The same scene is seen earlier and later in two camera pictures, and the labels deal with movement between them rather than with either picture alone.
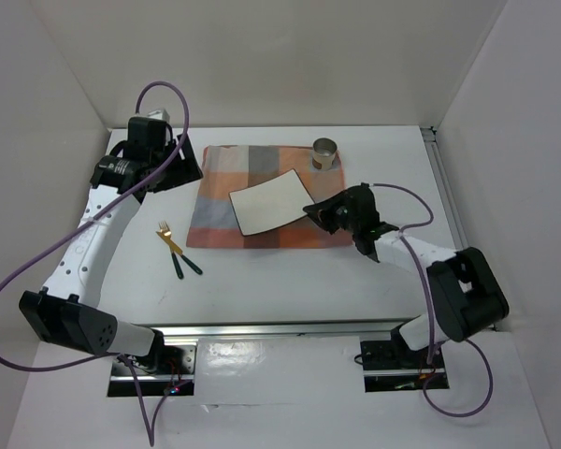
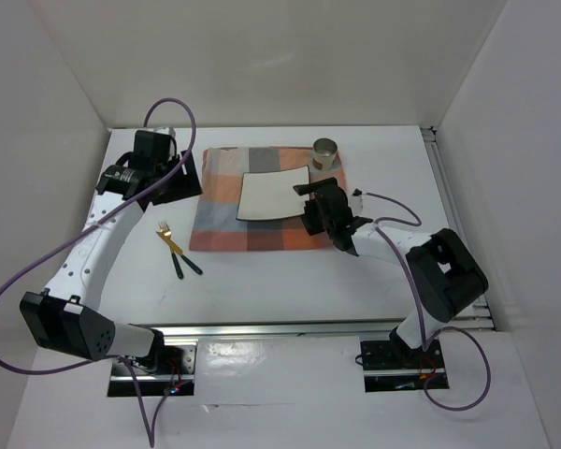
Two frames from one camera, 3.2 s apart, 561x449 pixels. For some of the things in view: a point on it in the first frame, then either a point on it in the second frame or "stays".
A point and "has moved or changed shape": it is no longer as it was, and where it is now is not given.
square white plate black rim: x=270 y=203 has moved or changed shape
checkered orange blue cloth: x=216 y=223 stays
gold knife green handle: x=176 y=248 stays
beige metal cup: x=323 y=152 stays
